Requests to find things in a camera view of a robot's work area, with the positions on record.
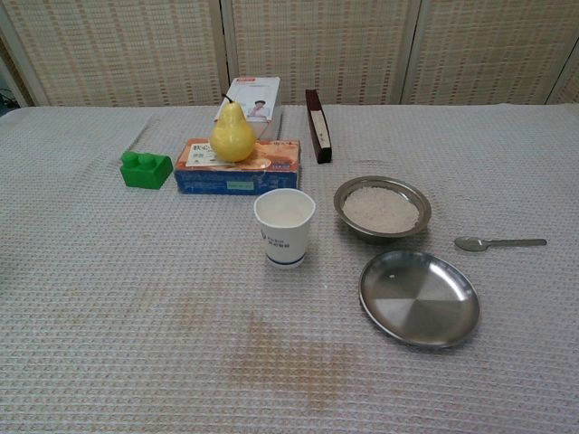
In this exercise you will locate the woven bamboo screen panel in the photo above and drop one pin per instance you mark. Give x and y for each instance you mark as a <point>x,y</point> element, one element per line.
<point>113,45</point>
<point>572,90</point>
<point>488,45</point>
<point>325,45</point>

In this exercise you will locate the steel bowl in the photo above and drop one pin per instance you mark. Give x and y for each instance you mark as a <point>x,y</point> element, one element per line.
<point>362,233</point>

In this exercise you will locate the dark red long box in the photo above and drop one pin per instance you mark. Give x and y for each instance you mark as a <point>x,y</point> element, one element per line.
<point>323,156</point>

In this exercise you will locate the metal spoon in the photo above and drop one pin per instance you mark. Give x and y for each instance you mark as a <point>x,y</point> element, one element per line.
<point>470,244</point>

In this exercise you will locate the beige waffle tablecloth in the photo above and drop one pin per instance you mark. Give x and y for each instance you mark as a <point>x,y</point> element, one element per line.
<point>135,316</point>

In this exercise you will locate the white lamp box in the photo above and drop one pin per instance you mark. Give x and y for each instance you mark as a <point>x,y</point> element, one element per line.
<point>262,90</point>

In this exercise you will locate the green toy brick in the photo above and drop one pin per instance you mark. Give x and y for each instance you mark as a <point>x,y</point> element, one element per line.
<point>145,176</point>

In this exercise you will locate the orange and blue carton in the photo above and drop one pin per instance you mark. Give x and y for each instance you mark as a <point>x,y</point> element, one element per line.
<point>203,183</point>

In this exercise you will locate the white rice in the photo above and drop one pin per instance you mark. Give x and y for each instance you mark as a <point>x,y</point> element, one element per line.
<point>380,210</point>

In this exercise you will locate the yellow pear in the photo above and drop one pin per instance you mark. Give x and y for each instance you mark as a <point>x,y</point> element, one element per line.
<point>233,135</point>

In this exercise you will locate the steel plate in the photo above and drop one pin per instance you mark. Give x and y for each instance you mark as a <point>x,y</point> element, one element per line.
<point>420,303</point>

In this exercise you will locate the white paper cup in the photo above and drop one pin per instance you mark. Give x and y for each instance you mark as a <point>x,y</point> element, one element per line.
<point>285,244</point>

